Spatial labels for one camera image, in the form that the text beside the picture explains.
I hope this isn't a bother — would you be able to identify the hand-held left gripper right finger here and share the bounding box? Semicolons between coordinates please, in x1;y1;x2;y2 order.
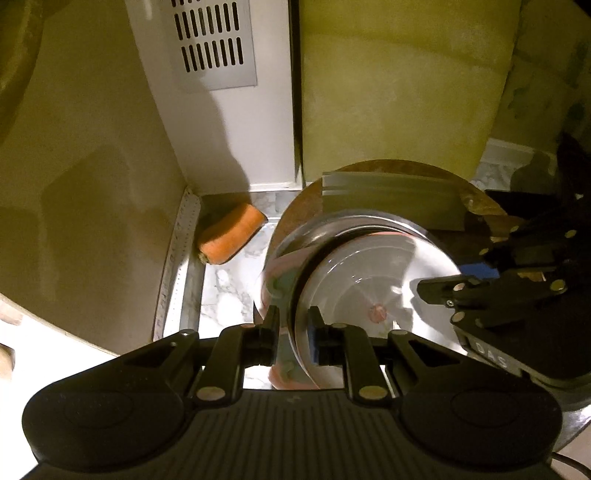
307;305;468;403

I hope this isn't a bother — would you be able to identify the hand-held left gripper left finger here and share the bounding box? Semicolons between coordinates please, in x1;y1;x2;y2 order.
115;305;282;408

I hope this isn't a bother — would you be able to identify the round wooden cutting board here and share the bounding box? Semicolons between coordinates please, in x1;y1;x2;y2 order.
271;159;511;259

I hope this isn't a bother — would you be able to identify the orange carrot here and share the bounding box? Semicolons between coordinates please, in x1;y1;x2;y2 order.
198;203;269;267

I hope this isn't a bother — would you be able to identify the white cabinet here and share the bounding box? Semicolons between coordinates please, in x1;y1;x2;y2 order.
124;0;302;193

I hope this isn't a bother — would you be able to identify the pink steel bowl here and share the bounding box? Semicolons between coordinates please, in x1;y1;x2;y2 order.
253;208;472;391

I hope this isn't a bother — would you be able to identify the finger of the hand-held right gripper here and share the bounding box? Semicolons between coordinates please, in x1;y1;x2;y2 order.
458;223;579;281
417;271;570;327

